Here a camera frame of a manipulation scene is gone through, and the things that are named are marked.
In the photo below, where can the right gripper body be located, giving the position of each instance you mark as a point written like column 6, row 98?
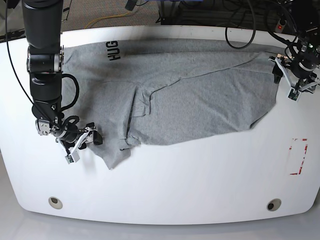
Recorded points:
column 71, row 138

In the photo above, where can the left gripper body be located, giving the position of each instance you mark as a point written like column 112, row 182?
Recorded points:
column 296, row 75

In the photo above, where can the grey Hugging Face T-shirt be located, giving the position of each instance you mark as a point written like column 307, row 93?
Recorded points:
column 168, row 91

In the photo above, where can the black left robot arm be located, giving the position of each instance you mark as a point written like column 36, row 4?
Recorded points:
column 302, row 54

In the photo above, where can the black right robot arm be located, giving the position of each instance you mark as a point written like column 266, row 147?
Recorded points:
column 42, row 22

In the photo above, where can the red tape rectangle marker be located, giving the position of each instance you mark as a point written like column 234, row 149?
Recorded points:
column 296, row 156

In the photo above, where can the left table grommet hole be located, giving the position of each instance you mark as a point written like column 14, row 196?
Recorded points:
column 55, row 203

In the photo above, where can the table grommet hole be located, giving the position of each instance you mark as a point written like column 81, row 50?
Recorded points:
column 55, row 203
column 274, row 205

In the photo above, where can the right table grommet hole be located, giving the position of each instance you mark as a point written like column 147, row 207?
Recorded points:
column 274, row 205

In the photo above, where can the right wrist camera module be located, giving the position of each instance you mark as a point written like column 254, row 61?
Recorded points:
column 72, row 157

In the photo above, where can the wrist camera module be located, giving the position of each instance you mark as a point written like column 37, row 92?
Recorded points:
column 294, row 94
column 72, row 157

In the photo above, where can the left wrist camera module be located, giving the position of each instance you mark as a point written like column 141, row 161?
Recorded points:
column 294, row 94

